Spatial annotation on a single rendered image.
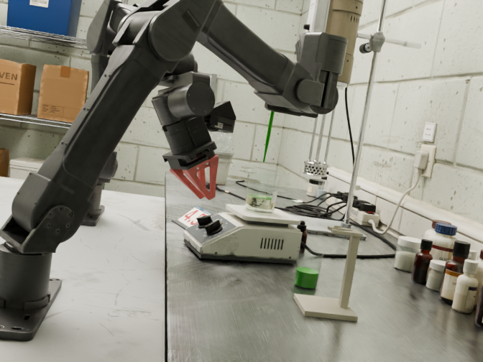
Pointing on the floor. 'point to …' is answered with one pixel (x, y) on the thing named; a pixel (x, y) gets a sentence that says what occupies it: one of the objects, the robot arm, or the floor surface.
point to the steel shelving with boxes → (12, 77)
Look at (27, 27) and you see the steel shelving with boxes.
